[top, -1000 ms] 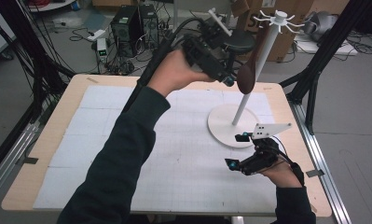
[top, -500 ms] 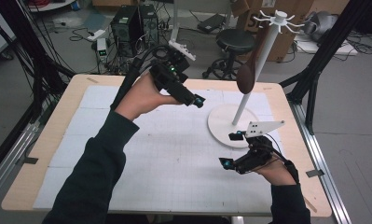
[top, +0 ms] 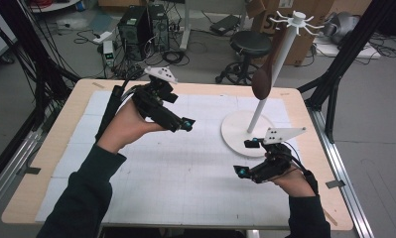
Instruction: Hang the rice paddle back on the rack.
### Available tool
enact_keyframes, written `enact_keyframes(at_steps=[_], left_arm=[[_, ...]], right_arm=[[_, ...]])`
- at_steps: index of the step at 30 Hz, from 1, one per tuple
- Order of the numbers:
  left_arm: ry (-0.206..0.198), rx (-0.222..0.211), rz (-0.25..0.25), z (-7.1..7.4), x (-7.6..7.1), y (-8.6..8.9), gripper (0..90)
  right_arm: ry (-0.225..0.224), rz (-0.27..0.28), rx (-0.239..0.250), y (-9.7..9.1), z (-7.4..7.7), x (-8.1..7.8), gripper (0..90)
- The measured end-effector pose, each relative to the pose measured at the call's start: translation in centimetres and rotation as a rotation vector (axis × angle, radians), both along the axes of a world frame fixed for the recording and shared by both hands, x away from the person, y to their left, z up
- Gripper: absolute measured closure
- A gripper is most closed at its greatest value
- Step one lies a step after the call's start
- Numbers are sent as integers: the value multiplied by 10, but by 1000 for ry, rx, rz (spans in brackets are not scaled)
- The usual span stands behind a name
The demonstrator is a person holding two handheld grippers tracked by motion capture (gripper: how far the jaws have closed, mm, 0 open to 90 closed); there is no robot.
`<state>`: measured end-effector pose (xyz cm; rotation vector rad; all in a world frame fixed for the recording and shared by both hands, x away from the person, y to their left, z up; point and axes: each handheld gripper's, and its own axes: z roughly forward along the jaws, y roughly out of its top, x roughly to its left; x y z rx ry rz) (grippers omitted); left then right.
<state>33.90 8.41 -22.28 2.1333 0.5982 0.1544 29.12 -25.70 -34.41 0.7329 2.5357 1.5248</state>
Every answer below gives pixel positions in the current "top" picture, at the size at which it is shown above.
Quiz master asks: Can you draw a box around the black frame post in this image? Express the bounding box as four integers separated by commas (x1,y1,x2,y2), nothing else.
0,0,81,133
297,0,396,144

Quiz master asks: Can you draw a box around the aluminium rail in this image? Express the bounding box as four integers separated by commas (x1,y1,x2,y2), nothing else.
0,127,45,217
307,107,376,238

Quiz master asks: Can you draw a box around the white desk leg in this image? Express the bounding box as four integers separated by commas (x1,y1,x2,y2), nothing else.
179,0,192,53

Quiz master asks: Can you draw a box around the white power strip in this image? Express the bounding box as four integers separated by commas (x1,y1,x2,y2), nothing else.
91,31,114,46

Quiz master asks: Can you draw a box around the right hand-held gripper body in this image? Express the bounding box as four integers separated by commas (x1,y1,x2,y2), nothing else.
251,126,308,184

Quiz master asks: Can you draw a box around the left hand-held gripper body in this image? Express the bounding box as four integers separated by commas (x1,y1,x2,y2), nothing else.
130,65,184,133

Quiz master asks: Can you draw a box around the flat white board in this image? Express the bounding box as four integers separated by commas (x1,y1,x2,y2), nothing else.
313,35,382,60

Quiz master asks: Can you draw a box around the brown cardboard box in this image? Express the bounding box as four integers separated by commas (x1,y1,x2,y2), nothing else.
245,0,336,66

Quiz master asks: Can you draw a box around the brown wooden spoon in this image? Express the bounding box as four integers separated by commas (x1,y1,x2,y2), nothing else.
251,24,288,101

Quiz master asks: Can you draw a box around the thin wooden stick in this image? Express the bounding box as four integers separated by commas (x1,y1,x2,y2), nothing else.
323,208,339,228

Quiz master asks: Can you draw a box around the person's left hand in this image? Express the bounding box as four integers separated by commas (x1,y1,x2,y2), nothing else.
95,98,167,155

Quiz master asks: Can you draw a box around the person's right hand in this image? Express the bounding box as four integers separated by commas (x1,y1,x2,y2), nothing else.
267,171,317,198

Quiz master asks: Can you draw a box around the white hook rack stand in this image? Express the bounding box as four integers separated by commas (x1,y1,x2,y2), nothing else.
220,10,326,159

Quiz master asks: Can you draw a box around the slim black computer tower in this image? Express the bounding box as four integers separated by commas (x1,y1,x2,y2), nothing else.
148,3,171,54

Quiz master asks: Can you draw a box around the grey bundle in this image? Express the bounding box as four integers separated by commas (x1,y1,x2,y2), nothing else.
323,11,362,46

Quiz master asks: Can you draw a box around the large black computer tower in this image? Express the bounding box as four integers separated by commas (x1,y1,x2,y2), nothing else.
117,5,154,62

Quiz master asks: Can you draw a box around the flat black case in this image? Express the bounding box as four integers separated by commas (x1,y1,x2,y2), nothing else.
209,14,242,37

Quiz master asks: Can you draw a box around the white gridded mat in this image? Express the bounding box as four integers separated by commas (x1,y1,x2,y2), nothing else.
35,89,323,230

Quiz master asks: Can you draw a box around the black cable sleeve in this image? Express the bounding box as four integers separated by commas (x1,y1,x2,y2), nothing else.
94,78,144,142
284,142,320,196

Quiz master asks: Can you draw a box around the white device with green display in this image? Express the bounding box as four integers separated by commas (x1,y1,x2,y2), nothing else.
101,40,116,67

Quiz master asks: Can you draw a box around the black round stool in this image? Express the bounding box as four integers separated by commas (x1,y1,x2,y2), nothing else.
214,30,274,87

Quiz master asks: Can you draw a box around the coiled black cable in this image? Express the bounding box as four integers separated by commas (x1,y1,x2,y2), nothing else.
161,49,191,66

